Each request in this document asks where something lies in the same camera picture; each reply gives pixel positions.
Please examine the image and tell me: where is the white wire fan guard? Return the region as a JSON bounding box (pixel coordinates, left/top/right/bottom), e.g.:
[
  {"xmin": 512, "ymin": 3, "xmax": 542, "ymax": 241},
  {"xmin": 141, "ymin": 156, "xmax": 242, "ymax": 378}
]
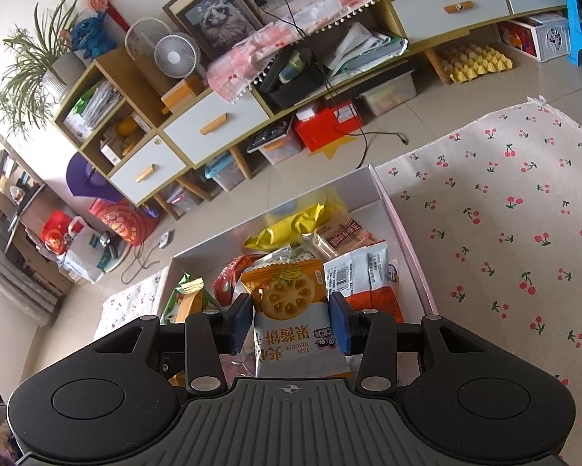
[{"xmin": 124, "ymin": 17, "xmax": 174, "ymax": 60}]

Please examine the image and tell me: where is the green snack packet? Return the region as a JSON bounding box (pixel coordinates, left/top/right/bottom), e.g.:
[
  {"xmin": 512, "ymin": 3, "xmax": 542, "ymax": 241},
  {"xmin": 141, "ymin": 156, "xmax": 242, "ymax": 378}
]
[{"xmin": 161, "ymin": 274, "xmax": 221, "ymax": 327}]

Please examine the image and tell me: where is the red cardboard box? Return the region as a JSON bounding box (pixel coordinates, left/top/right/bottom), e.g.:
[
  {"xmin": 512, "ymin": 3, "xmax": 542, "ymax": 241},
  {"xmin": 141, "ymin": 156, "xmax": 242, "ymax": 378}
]
[{"xmin": 294, "ymin": 101, "xmax": 365, "ymax": 153}]

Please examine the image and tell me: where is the cherry print tablecloth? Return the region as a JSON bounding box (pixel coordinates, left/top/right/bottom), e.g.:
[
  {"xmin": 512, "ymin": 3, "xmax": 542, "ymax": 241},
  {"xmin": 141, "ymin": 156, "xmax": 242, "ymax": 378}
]
[{"xmin": 94, "ymin": 97, "xmax": 582, "ymax": 443}]

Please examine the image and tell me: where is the red monkey bag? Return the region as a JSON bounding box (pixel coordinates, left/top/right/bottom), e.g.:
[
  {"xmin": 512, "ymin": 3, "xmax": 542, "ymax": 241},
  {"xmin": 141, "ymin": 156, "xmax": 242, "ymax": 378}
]
[{"xmin": 88, "ymin": 198, "xmax": 159, "ymax": 249}]

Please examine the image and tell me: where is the clear bin with blue lid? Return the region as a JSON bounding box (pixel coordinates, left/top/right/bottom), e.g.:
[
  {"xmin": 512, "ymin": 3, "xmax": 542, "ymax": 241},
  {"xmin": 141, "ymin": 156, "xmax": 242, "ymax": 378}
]
[{"xmin": 203, "ymin": 152, "xmax": 246, "ymax": 191}]

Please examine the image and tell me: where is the white and orange packet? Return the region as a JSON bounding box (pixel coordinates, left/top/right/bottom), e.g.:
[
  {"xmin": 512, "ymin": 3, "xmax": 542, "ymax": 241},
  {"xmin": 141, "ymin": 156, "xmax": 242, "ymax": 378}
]
[{"xmin": 324, "ymin": 240, "xmax": 404, "ymax": 324}]

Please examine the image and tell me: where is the brown snack packet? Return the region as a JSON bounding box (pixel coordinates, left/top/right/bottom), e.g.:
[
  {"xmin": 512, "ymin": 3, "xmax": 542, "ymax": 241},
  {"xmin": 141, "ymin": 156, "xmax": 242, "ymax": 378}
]
[{"xmin": 302, "ymin": 214, "xmax": 389, "ymax": 261}]

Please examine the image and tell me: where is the small cardboard box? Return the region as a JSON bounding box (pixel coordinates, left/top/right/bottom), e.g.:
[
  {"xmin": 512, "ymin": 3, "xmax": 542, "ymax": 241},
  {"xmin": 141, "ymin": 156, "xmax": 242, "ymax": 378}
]
[{"xmin": 99, "ymin": 139, "xmax": 127, "ymax": 167}]

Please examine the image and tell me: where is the small clear storage bin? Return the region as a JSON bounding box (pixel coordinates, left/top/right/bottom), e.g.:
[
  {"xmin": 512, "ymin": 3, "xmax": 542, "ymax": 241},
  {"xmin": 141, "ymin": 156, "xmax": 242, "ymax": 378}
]
[{"xmin": 166, "ymin": 186, "xmax": 200, "ymax": 213}]

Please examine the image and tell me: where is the blue plush toy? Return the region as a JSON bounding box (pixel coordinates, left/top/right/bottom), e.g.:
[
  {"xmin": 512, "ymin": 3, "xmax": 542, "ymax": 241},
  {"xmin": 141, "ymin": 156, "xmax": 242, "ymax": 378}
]
[{"xmin": 62, "ymin": 9, "xmax": 118, "ymax": 55}]

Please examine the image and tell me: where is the red gift bag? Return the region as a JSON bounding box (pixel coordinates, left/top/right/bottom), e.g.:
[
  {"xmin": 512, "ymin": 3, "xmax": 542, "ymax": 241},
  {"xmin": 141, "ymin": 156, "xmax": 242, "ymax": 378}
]
[{"xmin": 40, "ymin": 209, "xmax": 86, "ymax": 254}]

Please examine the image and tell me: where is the grey curtain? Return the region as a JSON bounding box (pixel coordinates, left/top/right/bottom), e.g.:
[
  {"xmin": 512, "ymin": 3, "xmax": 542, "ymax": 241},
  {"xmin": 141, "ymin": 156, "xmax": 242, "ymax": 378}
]
[{"xmin": 0, "ymin": 212, "xmax": 62, "ymax": 327}]

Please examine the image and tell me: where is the framed cat picture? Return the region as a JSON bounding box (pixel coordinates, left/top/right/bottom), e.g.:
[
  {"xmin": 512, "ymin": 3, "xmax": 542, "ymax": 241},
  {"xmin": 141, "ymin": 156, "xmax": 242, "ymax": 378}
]
[{"xmin": 161, "ymin": 0, "xmax": 266, "ymax": 65}]

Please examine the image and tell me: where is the white patterned box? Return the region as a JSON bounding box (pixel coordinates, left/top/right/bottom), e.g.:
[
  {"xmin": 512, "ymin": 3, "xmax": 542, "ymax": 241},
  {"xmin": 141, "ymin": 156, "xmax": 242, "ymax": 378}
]
[{"xmin": 496, "ymin": 11, "xmax": 572, "ymax": 64}]

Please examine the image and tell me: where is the yellow and white small box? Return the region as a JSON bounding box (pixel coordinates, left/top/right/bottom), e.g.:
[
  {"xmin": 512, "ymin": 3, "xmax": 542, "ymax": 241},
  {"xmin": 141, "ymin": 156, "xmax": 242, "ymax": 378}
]
[{"xmin": 160, "ymin": 74, "xmax": 206, "ymax": 116}]

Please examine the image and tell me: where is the clear plastic storage box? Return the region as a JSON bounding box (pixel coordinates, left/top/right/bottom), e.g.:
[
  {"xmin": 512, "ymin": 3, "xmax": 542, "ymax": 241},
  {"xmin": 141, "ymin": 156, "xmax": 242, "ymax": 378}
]
[{"xmin": 160, "ymin": 165, "xmax": 440, "ymax": 380}]

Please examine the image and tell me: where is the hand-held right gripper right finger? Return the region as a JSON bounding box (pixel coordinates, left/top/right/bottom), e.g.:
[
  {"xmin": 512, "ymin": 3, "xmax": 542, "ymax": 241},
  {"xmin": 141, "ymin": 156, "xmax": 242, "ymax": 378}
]
[{"xmin": 328, "ymin": 292, "xmax": 476, "ymax": 394}]

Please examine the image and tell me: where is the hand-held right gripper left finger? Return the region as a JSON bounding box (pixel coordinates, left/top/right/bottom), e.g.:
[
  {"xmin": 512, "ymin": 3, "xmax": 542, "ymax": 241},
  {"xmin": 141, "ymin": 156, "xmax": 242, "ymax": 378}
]
[{"xmin": 109, "ymin": 294, "xmax": 255, "ymax": 394}]

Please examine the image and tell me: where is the white desk fan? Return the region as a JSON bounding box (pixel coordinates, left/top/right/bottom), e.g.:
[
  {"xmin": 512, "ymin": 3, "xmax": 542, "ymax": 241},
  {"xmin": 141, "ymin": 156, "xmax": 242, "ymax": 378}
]
[{"xmin": 153, "ymin": 32, "xmax": 203, "ymax": 79}]

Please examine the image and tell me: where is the yellow star-shaped mat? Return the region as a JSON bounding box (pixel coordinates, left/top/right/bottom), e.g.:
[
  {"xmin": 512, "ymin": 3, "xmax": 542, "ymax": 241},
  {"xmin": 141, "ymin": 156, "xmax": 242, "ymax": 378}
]
[{"xmin": 309, "ymin": 136, "xmax": 358, "ymax": 162}]

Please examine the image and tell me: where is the black power cable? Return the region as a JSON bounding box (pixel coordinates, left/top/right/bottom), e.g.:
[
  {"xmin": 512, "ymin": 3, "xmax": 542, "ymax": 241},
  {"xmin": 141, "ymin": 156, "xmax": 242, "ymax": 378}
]
[{"xmin": 334, "ymin": 121, "xmax": 409, "ymax": 172}]

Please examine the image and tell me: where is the clear bin with orange contents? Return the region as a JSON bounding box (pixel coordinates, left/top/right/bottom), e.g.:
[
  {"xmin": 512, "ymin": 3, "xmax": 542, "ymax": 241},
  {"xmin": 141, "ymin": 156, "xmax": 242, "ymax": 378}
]
[{"xmin": 258, "ymin": 133, "xmax": 304, "ymax": 166}]

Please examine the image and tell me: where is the yellow snack packet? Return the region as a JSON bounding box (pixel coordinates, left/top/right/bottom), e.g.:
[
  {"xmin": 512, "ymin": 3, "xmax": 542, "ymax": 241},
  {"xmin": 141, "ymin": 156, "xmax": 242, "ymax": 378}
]
[{"xmin": 243, "ymin": 196, "xmax": 343, "ymax": 254}]

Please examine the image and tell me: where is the long wooden cabinet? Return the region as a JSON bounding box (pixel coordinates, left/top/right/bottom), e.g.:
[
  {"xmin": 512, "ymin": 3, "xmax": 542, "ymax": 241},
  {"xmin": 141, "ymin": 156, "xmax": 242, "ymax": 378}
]
[{"xmin": 53, "ymin": 0, "xmax": 569, "ymax": 220}]

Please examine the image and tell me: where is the purple hat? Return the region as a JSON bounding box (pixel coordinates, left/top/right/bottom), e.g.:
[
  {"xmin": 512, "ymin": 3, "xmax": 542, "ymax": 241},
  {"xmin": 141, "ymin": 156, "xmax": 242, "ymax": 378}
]
[{"xmin": 66, "ymin": 152, "xmax": 123, "ymax": 201}]

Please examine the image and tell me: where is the pink cherry cloth with pompoms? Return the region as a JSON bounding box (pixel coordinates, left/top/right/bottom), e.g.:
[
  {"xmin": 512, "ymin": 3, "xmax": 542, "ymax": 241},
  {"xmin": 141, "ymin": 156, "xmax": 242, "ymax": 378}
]
[{"xmin": 206, "ymin": 0, "xmax": 440, "ymax": 104}]

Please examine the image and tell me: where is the green potted plant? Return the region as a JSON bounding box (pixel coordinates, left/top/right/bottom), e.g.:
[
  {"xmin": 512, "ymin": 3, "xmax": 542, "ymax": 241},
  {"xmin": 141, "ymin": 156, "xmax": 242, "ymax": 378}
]
[{"xmin": 0, "ymin": 0, "xmax": 89, "ymax": 137}]

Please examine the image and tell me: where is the red apple-print snack packet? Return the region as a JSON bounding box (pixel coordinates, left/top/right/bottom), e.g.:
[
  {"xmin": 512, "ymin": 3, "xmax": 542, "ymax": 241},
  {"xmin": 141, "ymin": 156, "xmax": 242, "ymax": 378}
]
[{"xmin": 212, "ymin": 252, "xmax": 268, "ymax": 310}]

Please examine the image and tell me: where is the black floor cable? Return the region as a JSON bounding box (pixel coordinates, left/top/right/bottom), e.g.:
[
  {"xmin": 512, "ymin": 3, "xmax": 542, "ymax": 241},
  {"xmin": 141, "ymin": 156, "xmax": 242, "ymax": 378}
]
[{"xmin": 120, "ymin": 230, "xmax": 176, "ymax": 285}]

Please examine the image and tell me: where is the yellow egg tray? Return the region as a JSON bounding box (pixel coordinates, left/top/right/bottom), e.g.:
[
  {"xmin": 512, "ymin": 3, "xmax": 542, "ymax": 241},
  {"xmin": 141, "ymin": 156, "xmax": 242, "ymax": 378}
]
[{"xmin": 438, "ymin": 43, "xmax": 516, "ymax": 84}]

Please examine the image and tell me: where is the white paper bag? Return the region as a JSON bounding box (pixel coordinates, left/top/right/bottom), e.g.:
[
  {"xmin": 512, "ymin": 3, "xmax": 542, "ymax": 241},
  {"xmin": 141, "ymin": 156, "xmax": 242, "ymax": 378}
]
[{"xmin": 57, "ymin": 218, "xmax": 123, "ymax": 285}]

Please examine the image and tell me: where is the black flat device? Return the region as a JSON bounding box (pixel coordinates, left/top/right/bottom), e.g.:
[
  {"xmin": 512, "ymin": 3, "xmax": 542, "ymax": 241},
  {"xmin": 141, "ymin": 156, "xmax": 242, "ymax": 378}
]
[{"xmin": 246, "ymin": 118, "xmax": 295, "ymax": 152}]

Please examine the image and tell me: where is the large clear storage bin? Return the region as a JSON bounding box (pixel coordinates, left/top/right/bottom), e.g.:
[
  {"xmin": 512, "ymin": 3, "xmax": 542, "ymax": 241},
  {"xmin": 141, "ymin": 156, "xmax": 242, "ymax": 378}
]
[{"xmin": 358, "ymin": 74, "xmax": 419, "ymax": 117}]

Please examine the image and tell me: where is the orange biscuit packet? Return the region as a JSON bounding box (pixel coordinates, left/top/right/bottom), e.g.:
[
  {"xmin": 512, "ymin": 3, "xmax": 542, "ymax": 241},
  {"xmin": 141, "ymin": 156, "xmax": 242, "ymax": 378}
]
[{"xmin": 241, "ymin": 259, "xmax": 353, "ymax": 379}]

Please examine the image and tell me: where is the wooden side desk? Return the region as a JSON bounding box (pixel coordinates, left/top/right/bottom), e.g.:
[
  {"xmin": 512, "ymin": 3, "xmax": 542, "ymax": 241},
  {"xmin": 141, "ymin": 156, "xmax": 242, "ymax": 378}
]
[{"xmin": 0, "ymin": 133, "xmax": 74, "ymax": 298}]

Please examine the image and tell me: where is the black storage box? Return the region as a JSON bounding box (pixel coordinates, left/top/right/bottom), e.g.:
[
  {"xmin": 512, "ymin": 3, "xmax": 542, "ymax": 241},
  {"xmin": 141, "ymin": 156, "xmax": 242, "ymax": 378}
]
[{"xmin": 258, "ymin": 47, "xmax": 327, "ymax": 108}]

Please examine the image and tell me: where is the stack of papers in cubby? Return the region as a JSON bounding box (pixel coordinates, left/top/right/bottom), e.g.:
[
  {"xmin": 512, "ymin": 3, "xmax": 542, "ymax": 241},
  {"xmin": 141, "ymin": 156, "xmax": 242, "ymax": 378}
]
[{"xmin": 62, "ymin": 79, "xmax": 125, "ymax": 143}]

